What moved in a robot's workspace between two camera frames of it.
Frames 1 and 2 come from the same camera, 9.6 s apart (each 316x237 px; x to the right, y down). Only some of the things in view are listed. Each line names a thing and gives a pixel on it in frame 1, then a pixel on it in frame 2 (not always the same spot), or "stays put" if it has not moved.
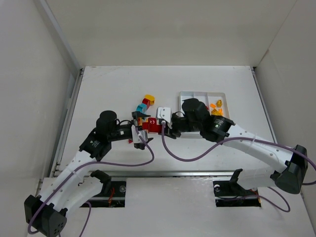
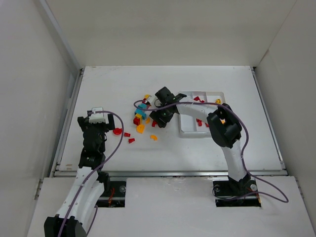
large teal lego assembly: (141, 107) stays put
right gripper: (168, 129) to (158, 118)
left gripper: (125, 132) to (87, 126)
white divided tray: (207, 98) stays put
